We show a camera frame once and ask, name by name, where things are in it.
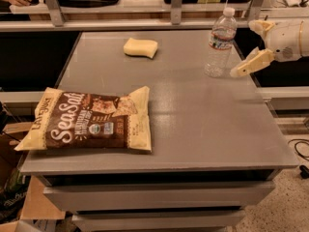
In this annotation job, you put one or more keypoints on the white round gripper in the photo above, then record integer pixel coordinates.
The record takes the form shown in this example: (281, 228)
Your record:
(284, 40)

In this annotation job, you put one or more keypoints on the clear plastic water bottle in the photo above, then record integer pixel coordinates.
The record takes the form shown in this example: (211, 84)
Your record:
(220, 43)

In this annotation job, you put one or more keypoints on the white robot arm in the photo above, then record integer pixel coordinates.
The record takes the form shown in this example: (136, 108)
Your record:
(305, 38)

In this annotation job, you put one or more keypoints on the brown sea salt chip bag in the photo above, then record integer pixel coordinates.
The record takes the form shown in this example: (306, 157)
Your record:
(66, 119)

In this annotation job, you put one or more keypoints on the grey drawer cabinet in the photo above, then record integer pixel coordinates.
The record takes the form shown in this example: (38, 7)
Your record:
(216, 148)

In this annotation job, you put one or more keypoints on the yellow sponge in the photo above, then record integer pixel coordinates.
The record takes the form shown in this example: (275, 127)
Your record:
(146, 48)

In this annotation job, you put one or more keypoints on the cardboard box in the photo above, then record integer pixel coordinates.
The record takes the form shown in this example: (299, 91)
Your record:
(37, 212)

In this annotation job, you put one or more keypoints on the metal shelf bracket middle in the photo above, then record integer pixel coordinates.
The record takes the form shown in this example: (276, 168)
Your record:
(176, 12)

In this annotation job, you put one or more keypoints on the metal shelf bracket left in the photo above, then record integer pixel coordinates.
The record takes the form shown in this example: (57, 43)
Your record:
(55, 12)

